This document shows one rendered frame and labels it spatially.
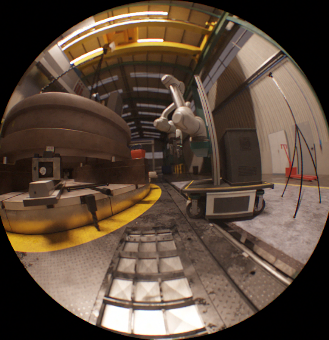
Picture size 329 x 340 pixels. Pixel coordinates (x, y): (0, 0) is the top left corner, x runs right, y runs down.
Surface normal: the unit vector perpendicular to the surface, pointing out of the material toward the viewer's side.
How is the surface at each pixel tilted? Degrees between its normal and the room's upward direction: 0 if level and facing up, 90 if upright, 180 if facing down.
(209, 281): 0
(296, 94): 90
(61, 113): 90
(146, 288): 3
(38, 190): 90
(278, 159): 90
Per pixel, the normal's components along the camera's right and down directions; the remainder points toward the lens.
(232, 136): -0.39, 0.02
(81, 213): 0.87, -0.05
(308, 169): -0.99, 0.05
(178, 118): -0.72, 0.14
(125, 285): -0.05, -1.00
